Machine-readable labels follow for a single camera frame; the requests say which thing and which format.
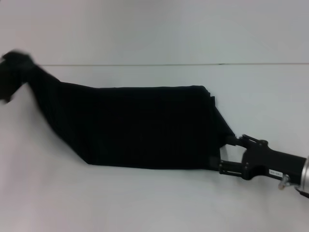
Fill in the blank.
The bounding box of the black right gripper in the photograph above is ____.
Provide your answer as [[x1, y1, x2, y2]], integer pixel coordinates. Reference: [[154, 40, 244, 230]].
[[209, 134, 307, 181]]

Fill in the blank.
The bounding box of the right wrist cable with plug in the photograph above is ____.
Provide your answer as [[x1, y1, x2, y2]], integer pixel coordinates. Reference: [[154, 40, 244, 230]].
[[277, 174, 309, 198]]

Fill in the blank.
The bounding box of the black shirt with white print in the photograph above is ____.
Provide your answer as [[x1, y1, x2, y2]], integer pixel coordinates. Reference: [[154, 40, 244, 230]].
[[20, 57, 236, 171]]

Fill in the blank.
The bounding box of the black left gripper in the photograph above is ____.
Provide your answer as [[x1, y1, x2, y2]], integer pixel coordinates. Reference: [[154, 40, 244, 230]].
[[0, 50, 37, 106]]

